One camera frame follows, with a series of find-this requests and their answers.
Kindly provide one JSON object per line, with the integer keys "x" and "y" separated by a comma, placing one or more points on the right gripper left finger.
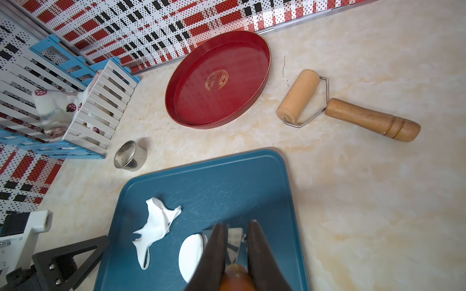
{"x": 211, "y": 268}

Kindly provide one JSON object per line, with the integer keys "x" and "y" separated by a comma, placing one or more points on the round red tray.
{"x": 218, "y": 81}

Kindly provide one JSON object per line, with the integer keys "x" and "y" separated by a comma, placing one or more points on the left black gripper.
{"x": 59, "y": 269}

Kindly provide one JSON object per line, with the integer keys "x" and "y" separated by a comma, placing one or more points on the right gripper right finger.
{"x": 262, "y": 266}

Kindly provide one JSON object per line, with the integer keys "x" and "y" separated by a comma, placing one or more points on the teal plastic tray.
{"x": 233, "y": 190}

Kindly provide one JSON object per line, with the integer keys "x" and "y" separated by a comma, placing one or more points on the baby doll in crib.
{"x": 57, "y": 109}

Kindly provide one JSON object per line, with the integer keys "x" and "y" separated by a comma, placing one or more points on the wooden rolling pin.
{"x": 303, "y": 90}

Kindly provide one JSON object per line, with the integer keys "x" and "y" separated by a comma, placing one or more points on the white dough piece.
{"x": 157, "y": 226}

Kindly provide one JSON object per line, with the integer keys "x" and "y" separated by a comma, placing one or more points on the round cut dough wrapper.
{"x": 190, "y": 255}

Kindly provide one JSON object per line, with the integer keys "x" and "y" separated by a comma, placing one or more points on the blue white toy crib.
{"x": 47, "y": 65}

